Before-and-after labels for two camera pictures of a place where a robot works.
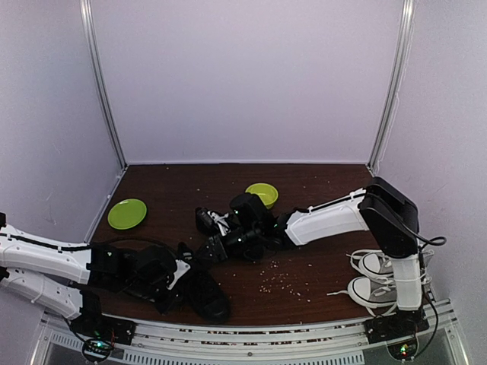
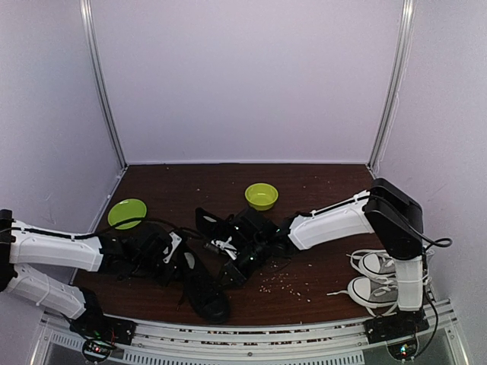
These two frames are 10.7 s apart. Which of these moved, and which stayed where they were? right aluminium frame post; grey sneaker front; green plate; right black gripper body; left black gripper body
Moved: right black gripper body; left black gripper body
Stayed: grey sneaker front; right aluminium frame post; green plate
